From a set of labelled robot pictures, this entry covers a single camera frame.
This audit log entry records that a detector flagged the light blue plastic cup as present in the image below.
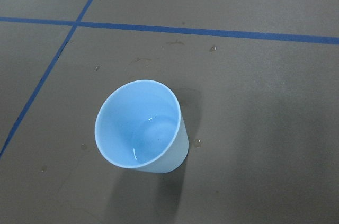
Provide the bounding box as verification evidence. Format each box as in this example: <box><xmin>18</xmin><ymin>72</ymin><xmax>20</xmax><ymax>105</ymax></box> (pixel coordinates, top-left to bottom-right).
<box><xmin>94</xmin><ymin>80</ymin><xmax>189</xmax><ymax>173</ymax></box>

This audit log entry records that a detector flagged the brown paper table mat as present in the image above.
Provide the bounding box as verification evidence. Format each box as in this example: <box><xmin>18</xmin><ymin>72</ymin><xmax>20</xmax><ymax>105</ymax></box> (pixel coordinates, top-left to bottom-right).
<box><xmin>1</xmin><ymin>0</ymin><xmax>338</xmax><ymax>223</ymax></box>

